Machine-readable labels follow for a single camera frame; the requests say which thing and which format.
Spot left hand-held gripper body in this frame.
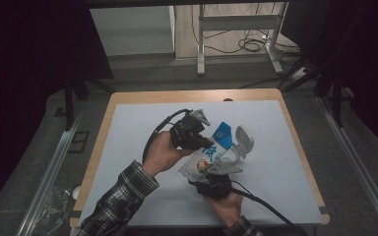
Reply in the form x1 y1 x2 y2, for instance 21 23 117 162
169 108 211 150

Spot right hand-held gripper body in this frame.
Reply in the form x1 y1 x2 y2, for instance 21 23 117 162
200 160 244 200

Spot white and blue bag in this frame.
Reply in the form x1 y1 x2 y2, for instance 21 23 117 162
177 121 234 183

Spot white lidded container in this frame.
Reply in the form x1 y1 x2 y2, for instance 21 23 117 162
220 125 255 169

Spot person's right hand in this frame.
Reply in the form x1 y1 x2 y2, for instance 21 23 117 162
204 191 244 229

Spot person's left hand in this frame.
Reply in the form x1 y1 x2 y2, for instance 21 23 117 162
143 131 195 178

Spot white table mat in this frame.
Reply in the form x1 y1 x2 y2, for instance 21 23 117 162
78 99 324 228

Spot white cabinet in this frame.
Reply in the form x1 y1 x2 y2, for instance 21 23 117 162
90 5 176 57

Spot black tripod stand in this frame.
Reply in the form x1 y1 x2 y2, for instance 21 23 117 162
280 55 347 128
63 74 116 132

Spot clear plastic bag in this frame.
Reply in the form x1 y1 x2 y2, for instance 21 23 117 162
33 186 72 236

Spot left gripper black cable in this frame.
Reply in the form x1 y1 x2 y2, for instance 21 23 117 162
142 108 191 164

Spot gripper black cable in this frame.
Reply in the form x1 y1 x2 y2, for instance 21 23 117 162
230 180 297 228
142 108 191 164

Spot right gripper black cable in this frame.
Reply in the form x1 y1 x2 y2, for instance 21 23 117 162
230 180 297 228

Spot black floor cables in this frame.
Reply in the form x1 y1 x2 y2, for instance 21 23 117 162
205 29 301 57

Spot white metal desk frame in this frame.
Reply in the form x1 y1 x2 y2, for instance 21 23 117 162
196 2 289 77

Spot aluminium rail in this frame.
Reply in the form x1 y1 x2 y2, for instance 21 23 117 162
15 110 87 236
317 96 378 236

